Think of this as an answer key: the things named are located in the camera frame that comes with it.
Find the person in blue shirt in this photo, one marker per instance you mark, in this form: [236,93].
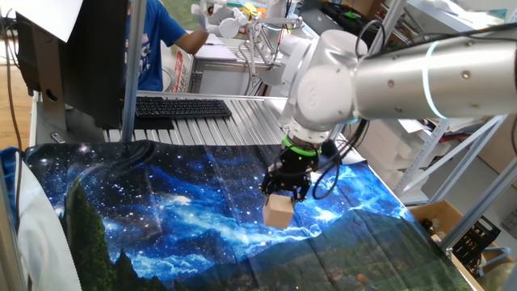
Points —
[153,40]

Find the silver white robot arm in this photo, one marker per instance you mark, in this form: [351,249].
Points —
[424,81]

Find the black computer monitor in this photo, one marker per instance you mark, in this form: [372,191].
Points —
[93,60]

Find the galaxy print cloth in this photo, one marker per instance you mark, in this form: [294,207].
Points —
[182,210]

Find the white plastic sheet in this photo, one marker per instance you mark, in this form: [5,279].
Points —
[40,242]

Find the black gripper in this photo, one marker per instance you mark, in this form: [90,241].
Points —
[297,169]

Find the light wooden cube block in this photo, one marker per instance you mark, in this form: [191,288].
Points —
[278,212]

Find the brown cardboard box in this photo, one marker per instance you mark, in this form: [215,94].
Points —
[444,212]

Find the red white printed box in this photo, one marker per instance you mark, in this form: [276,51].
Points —
[179,70]

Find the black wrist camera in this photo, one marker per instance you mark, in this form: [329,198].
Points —
[330,148]

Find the white papers stack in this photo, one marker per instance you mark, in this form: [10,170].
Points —
[456,123]

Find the white foam blocks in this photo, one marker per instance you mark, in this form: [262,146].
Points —
[392,157]

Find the black keyboard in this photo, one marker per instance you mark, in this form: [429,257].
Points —
[182,108]

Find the black perforated metal bracket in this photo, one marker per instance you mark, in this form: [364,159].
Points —
[476,238]

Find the colourful plastic toys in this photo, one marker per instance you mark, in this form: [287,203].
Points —
[252,8]

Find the grey metal shelf rack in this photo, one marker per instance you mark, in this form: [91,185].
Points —
[420,161]

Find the dark grey equipment case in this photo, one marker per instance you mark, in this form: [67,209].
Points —
[323,18]

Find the white haptic control device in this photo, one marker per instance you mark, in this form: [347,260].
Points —
[230,26]

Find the aluminium frame post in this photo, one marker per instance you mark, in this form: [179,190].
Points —
[472,212]
[6,250]
[133,72]

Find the blue fabric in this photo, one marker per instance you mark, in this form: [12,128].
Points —
[8,169]

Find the black desk mat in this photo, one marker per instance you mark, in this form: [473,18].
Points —
[153,123]

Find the grey metal workbench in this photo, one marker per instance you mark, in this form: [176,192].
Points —
[222,78]

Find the small silver clip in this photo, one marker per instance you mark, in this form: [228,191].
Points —
[57,137]

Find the grey monitor stand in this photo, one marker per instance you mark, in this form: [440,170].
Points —
[50,81]

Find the bare person forearm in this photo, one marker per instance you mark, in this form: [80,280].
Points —
[192,42]

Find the gloved person hand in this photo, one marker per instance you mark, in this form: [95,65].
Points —
[204,23]

